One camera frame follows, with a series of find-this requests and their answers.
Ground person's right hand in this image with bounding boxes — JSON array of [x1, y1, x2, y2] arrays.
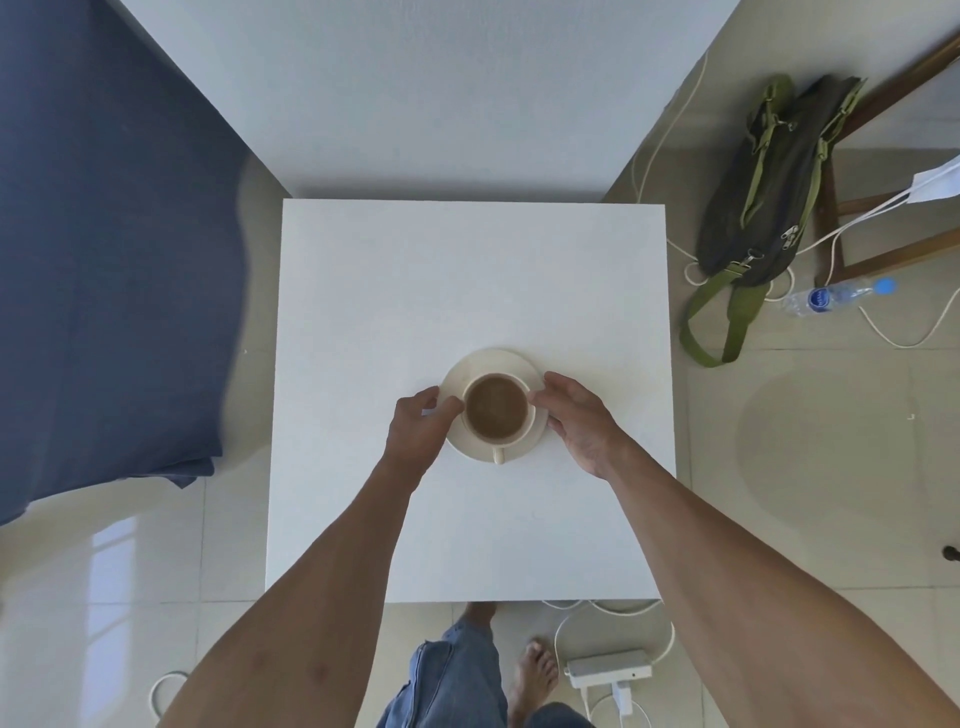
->
[[527, 371, 636, 482]]

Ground person's left hand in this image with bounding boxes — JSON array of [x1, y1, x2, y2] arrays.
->
[[381, 385, 465, 492]]

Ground cream ceramic saucer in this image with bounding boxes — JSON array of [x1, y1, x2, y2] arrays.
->
[[438, 347, 550, 462]]

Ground person's left forearm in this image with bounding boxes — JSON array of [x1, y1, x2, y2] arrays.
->
[[161, 459, 423, 728]]

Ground person's right forearm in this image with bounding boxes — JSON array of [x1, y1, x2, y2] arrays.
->
[[600, 441, 960, 728]]

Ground cream ceramic coffee cup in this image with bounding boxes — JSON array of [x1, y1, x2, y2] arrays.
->
[[459, 372, 538, 466]]

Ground brown milky coffee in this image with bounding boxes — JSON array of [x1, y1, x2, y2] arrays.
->
[[465, 377, 531, 443]]

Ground person's left foot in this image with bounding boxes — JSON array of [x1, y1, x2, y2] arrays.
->
[[456, 602, 498, 640]]

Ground person's foot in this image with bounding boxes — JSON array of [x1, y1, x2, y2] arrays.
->
[[456, 602, 498, 640], [508, 639, 561, 725]]

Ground person's right foot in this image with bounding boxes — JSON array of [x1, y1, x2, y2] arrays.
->
[[508, 639, 561, 725]]

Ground white power strip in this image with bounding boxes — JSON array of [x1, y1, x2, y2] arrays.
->
[[564, 649, 653, 690]]

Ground blue denim jeans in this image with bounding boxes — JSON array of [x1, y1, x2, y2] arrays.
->
[[375, 621, 595, 728]]

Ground clear plastic water bottle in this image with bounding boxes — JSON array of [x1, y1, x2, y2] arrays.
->
[[783, 277, 897, 318]]

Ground blue bed sheet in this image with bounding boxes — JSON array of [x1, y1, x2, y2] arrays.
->
[[0, 0, 250, 528]]

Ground white paper item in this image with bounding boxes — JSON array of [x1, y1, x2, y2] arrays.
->
[[910, 153, 960, 205]]

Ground white power strip cable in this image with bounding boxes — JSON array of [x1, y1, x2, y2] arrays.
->
[[541, 599, 677, 728]]

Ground long white cable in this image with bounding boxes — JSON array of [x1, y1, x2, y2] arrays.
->
[[630, 51, 798, 303]]

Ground grey bag with green straps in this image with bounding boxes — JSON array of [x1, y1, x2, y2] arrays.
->
[[679, 72, 868, 369]]

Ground white looped cable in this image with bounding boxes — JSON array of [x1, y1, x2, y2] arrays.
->
[[858, 285, 960, 350]]

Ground brown wooden chair frame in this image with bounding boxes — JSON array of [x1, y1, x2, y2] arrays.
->
[[813, 30, 960, 290]]

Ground white curled cable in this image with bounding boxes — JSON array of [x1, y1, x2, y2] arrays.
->
[[147, 670, 190, 725]]

